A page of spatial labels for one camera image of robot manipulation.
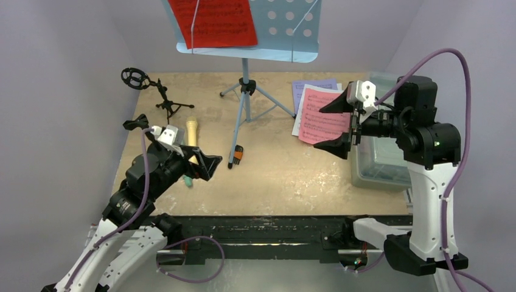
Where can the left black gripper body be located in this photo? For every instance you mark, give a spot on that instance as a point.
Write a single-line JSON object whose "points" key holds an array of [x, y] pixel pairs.
{"points": [[177, 165]]}

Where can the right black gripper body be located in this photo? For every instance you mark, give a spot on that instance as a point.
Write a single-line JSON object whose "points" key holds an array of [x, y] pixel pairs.
{"points": [[355, 125]]}

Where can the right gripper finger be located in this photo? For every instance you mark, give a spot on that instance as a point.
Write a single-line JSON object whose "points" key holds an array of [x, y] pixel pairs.
{"points": [[339, 147], [338, 106]]}

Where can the red sheet music page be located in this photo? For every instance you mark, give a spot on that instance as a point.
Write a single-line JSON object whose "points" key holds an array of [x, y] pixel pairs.
{"points": [[315, 126]]}

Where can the beige microphone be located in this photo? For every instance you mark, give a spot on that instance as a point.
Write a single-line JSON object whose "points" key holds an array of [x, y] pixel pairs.
{"points": [[192, 127]]}

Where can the purple sheet music page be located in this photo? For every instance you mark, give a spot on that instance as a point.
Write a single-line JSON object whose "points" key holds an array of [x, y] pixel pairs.
{"points": [[298, 86]]}

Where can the white sheet music page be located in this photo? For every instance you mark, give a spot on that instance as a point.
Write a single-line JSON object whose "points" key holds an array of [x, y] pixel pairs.
{"points": [[297, 124]]}

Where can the black round-base mic stand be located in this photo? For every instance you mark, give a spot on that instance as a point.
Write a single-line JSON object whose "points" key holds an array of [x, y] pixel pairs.
{"points": [[140, 122]]}

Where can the blue music stand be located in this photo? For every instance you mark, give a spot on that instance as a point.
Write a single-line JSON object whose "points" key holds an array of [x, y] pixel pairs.
{"points": [[286, 31]]}

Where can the bright red sheet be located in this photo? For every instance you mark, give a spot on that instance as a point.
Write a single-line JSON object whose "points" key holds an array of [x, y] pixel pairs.
{"points": [[215, 23]]}

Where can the green microphone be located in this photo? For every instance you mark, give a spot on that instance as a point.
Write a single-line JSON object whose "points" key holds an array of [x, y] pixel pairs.
{"points": [[188, 181]]}

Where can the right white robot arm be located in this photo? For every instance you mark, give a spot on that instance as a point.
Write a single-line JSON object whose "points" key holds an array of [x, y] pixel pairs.
{"points": [[432, 151]]}

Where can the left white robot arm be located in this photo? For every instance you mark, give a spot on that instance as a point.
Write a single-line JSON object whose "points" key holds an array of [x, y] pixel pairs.
{"points": [[149, 176]]}

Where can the orange hex key set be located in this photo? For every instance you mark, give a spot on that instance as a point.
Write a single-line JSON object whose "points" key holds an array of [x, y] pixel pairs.
{"points": [[236, 157]]}

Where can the clear plastic storage box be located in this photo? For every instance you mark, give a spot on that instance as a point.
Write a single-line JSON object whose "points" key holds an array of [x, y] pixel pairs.
{"points": [[377, 163]]}

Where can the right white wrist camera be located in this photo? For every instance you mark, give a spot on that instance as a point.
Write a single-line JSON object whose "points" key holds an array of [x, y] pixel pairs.
{"points": [[361, 95]]}

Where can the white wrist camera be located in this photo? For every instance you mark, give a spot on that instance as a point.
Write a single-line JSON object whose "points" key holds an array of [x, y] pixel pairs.
{"points": [[361, 95], [170, 137]]}

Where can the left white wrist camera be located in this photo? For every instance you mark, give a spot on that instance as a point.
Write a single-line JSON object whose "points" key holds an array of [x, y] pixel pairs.
{"points": [[170, 137]]}

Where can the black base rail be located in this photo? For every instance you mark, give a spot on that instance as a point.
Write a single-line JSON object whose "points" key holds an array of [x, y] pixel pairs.
{"points": [[324, 238]]}

